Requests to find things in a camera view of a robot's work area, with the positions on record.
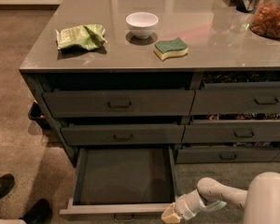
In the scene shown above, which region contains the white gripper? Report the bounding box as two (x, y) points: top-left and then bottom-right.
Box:
(161, 190), (226, 224)

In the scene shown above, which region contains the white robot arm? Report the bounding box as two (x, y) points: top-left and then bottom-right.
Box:
(161, 172), (280, 224)

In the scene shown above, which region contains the black shoe lower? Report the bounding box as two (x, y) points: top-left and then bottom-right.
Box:
(21, 199), (52, 224)

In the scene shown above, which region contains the black shoe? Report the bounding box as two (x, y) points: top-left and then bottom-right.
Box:
(0, 174), (15, 199)
(21, 199), (52, 224)

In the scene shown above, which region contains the grey kitchen island cabinet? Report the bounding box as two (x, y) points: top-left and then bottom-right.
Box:
(20, 0), (280, 161)

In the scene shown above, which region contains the green yellow sponge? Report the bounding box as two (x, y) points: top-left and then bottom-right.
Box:
(154, 37), (189, 61)

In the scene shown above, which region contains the black bin behind cabinet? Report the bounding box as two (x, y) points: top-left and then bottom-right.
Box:
(28, 102), (50, 130)

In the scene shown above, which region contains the black shoe upper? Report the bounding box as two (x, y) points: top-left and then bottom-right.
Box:
(0, 174), (15, 199)

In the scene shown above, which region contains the white ceramic bowl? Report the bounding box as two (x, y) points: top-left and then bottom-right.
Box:
(126, 12), (159, 39)

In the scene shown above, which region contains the green crumpled snack bag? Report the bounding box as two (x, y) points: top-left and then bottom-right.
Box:
(56, 24), (106, 51)

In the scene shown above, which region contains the glass jar with snacks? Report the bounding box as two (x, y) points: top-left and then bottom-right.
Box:
(249, 0), (280, 39)

